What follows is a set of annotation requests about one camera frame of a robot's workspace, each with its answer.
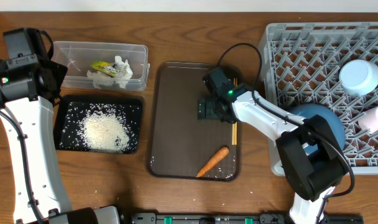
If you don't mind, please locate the wooden chopstick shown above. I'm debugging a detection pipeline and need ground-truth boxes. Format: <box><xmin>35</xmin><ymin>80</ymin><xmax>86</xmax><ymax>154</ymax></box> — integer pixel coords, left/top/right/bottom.
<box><xmin>231</xmin><ymin>77</ymin><xmax>236</xmax><ymax>146</ymax></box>
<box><xmin>232</xmin><ymin>78</ymin><xmax>237</xmax><ymax>146</ymax></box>

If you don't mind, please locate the orange carrot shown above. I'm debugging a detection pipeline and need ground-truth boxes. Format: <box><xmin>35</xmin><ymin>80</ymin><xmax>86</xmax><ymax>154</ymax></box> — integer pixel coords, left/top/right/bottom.
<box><xmin>196</xmin><ymin>147</ymin><xmax>229</xmax><ymax>178</ymax></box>

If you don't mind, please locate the white tissue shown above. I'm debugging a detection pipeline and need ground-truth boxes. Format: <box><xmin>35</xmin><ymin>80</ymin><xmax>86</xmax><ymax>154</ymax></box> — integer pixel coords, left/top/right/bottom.
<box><xmin>86</xmin><ymin>56</ymin><xmax>134</xmax><ymax>89</ymax></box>

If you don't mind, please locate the dark blue plate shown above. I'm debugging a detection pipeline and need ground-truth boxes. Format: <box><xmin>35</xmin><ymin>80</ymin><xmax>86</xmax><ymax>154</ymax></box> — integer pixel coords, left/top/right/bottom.
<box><xmin>288</xmin><ymin>104</ymin><xmax>346</xmax><ymax>150</ymax></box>

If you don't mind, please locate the pile of white rice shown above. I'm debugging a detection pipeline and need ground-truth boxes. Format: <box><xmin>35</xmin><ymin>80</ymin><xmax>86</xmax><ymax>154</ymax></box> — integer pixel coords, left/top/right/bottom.
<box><xmin>60</xmin><ymin>103</ymin><xmax>139</xmax><ymax>153</ymax></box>

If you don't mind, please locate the yellow green snack wrapper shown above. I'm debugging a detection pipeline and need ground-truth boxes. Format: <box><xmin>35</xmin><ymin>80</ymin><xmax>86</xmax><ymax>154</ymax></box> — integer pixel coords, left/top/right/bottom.
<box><xmin>90</xmin><ymin>61</ymin><xmax>117</xmax><ymax>77</ymax></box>

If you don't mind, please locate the light blue bowl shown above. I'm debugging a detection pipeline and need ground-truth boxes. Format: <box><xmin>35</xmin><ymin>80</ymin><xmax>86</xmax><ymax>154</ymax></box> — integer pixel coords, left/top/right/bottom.
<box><xmin>339</xmin><ymin>59</ymin><xmax>378</xmax><ymax>96</ymax></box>

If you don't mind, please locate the white cup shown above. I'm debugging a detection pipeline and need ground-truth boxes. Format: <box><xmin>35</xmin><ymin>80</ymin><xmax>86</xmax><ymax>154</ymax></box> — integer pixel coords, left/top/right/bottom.
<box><xmin>358</xmin><ymin>107</ymin><xmax>378</xmax><ymax>134</ymax></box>

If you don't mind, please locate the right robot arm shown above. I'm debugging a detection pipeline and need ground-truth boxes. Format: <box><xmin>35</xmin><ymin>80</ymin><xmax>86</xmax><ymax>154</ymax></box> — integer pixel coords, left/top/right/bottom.
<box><xmin>198</xmin><ymin>67</ymin><xmax>353</xmax><ymax>223</ymax></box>

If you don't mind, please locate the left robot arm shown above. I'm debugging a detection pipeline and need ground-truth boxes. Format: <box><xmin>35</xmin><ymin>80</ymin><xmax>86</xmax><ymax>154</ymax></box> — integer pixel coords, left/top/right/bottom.
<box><xmin>0</xmin><ymin>28</ymin><xmax>121</xmax><ymax>224</ymax></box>

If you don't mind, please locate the grey dishwasher rack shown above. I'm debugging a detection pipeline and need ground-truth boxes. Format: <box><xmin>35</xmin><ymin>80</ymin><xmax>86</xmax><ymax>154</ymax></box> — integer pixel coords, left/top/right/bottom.
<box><xmin>259</xmin><ymin>22</ymin><xmax>378</xmax><ymax>175</ymax></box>

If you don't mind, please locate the brown serving tray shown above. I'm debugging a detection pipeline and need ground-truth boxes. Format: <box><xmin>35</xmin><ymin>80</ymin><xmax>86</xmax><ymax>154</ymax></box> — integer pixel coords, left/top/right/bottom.
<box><xmin>147</xmin><ymin>62</ymin><xmax>241</xmax><ymax>182</ymax></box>

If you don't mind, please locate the black plastic tray bin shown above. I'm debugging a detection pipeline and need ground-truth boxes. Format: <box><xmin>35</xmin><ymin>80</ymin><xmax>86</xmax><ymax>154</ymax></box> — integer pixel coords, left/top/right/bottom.
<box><xmin>53</xmin><ymin>94</ymin><xmax>144</xmax><ymax>154</ymax></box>

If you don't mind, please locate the clear plastic bin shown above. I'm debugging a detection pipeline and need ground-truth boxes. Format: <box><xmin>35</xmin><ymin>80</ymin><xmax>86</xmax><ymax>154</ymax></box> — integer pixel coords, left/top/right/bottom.
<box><xmin>52</xmin><ymin>41</ymin><xmax>150</xmax><ymax>91</ymax></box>

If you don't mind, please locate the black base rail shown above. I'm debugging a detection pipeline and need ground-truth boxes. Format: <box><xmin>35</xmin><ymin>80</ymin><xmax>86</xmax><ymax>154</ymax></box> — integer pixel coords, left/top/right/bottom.
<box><xmin>129</xmin><ymin>212</ymin><xmax>364</xmax><ymax>224</ymax></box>

